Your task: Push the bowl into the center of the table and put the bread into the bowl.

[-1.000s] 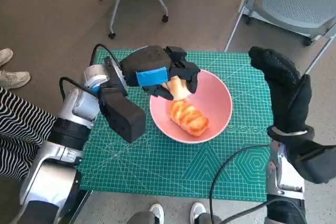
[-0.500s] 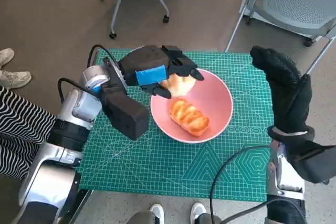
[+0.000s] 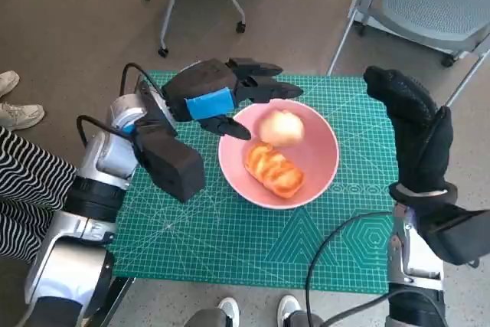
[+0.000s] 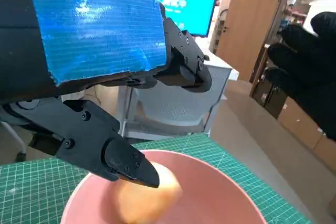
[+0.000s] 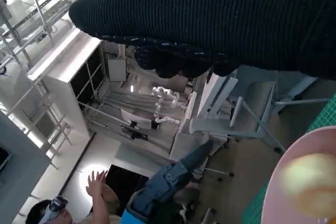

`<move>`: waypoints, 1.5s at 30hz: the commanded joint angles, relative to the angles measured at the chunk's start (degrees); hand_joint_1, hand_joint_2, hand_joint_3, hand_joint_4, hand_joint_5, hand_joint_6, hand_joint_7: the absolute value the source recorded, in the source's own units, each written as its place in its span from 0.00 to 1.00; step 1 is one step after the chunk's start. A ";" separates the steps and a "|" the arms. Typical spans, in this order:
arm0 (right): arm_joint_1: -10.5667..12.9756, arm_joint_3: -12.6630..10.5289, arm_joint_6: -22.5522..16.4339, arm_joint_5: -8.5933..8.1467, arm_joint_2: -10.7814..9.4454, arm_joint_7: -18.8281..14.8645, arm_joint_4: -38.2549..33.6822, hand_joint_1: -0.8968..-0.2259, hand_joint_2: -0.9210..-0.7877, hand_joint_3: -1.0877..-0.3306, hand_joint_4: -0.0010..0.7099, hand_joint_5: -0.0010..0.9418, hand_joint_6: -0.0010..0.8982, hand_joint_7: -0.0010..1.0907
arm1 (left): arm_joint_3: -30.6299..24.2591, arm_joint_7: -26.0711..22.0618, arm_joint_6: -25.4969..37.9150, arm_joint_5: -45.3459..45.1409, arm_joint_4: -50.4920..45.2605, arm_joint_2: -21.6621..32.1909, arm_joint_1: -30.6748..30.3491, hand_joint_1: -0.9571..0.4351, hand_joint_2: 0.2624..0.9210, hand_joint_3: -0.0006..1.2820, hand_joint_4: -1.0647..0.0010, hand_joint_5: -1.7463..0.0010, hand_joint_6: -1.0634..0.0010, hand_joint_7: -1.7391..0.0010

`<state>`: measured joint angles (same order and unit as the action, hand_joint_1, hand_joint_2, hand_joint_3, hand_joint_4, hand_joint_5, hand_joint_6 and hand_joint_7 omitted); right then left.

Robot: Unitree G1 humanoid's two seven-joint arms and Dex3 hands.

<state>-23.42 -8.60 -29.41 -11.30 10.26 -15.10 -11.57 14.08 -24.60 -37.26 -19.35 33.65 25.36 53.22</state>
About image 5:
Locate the black knitted gloved right hand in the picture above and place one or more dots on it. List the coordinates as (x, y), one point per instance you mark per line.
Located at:
(210, 19)

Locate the person with headset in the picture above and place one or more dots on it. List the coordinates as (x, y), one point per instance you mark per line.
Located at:
(99, 195)

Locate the pink bowl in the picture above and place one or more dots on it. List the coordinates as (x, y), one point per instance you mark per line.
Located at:
(283, 171)

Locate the green cutting mat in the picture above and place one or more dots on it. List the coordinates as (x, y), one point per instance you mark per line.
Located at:
(324, 113)

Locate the pale round toy bun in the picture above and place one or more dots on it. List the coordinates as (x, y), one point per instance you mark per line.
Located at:
(307, 171)

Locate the metal tube rack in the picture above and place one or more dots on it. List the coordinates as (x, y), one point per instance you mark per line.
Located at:
(36, 5)

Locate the headset on person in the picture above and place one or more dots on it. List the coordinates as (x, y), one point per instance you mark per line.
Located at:
(56, 204)

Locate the grey flat panel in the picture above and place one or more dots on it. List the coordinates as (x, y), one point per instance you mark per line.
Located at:
(116, 69)

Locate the white shelf cabinet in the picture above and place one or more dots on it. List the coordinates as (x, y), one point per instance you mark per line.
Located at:
(65, 108)

